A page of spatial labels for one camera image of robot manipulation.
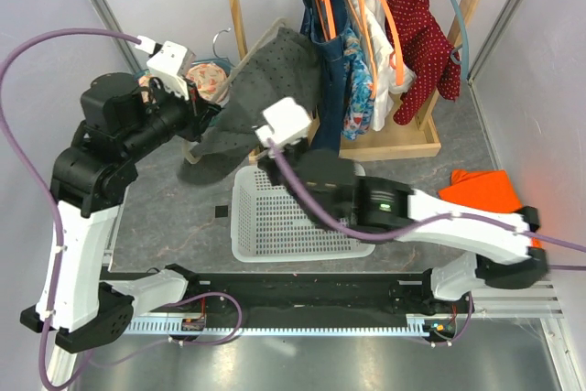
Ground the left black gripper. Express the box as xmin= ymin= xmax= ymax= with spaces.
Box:
xmin=125 ymin=74 xmax=221 ymax=161

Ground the grey dotted skirt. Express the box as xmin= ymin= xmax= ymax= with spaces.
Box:
xmin=178 ymin=27 xmax=322 ymax=186

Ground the blue denim skirt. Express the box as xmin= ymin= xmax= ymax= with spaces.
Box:
xmin=300 ymin=0 xmax=351 ymax=153

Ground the beige clothes hanger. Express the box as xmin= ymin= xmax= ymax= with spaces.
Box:
xmin=181 ymin=17 xmax=287 ymax=165

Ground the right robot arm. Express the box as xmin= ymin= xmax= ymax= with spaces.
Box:
xmin=258 ymin=139 xmax=548 ymax=312

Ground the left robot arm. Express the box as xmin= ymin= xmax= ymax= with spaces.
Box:
xmin=20 ymin=72 xmax=220 ymax=353

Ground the peach hanger of floral garment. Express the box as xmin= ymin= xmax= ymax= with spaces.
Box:
xmin=346 ymin=0 xmax=377 ymax=99

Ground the teal tub with clothes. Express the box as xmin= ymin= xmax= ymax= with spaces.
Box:
xmin=136 ymin=62 xmax=228 ymax=103

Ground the white plastic basket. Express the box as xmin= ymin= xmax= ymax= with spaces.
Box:
xmin=230 ymin=166 xmax=374 ymax=263

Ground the blue floral garment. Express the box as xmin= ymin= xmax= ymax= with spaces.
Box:
xmin=342 ymin=27 xmax=374 ymax=141

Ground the wooden clothes rack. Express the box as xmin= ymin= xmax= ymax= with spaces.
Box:
xmin=228 ymin=0 xmax=480 ymax=162

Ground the small black floor marker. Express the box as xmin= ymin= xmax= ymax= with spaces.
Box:
xmin=214 ymin=205 xmax=229 ymax=218

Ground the white garment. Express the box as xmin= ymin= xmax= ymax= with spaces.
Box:
xmin=364 ymin=0 xmax=416 ymax=131

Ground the red dotted garment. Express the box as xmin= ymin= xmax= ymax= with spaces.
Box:
xmin=387 ymin=0 xmax=461 ymax=125

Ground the orange folded cloth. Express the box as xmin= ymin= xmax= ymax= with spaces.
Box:
xmin=438 ymin=168 xmax=544 ymax=250

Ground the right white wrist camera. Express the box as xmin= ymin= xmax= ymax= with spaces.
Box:
xmin=255 ymin=97 xmax=311 ymax=147

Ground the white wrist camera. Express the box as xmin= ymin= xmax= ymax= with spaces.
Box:
xmin=255 ymin=97 xmax=311 ymax=147
xmin=135 ymin=36 xmax=195 ymax=101

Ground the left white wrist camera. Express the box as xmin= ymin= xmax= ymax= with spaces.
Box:
xmin=135 ymin=36 xmax=195 ymax=101

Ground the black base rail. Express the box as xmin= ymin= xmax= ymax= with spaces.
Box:
xmin=95 ymin=269 xmax=475 ymax=331

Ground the light blue cable duct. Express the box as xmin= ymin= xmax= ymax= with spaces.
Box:
xmin=124 ymin=313 xmax=429 ymax=338

